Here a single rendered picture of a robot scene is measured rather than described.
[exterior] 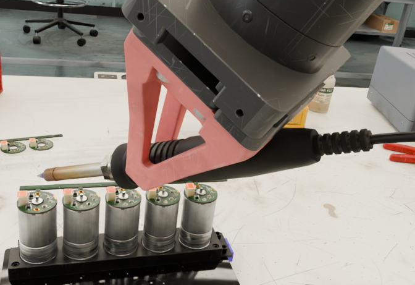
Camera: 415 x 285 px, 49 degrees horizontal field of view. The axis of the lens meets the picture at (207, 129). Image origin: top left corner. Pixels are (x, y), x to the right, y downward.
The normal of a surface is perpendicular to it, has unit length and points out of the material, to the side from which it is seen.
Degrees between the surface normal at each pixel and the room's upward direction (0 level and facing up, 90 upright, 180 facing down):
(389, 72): 90
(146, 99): 97
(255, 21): 94
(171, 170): 99
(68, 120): 0
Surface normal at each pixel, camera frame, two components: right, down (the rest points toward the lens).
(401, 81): -0.99, -0.09
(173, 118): -0.44, 0.27
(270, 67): 0.53, -0.65
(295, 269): 0.12, -0.90
